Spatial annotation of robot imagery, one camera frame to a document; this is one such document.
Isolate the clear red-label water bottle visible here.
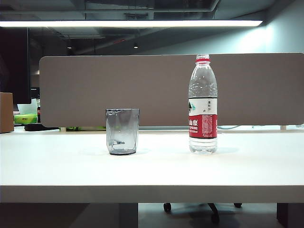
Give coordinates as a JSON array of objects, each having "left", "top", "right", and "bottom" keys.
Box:
[{"left": 188, "top": 54, "right": 219, "bottom": 155}]

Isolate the brown desk divider panel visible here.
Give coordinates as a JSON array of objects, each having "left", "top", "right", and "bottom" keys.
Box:
[{"left": 39, "top": 52, "right": 304, "bottom": 128}]

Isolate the grey transparent faceted cup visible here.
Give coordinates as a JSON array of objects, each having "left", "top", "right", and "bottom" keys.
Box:
[{"left": 105, "top": 108, "right": 141, "bottom": 156}]

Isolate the green flat item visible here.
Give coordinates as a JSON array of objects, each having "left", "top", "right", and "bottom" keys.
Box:
[{"left": 66, "top": 126, "right": 107, "bottom": 132}]

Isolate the long ceiling light strip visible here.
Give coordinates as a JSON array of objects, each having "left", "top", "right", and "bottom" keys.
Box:
[{"left": 0, "top": 19, "right": 264, "bottom": 28}]

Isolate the grey table leg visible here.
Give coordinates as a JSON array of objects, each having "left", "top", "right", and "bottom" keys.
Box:
[
  {"left": 276, "top": 202, "right": 304, "bottom": 228},
  {"left": 118, "top": 202, "right": 139, "bottom": 228}
]

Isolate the black office chair base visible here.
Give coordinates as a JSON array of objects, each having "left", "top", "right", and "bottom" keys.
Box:
[{"left": 162, "top": 202, "right": 243, "bottom": 224}]

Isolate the flat black object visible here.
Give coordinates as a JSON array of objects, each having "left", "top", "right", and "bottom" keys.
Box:
[{"left": 24, "top": 123, "right": 60, "bottom": 132}]

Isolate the green tissue box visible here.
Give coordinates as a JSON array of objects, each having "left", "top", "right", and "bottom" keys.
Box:
[{"left": 13, "top": 98, "right": 38, "bottom": 125}]

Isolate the brown cardboard box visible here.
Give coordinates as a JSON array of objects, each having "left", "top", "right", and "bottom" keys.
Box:
[{"left": 0, "top": 91, "right": 15, "bottom": 133}]

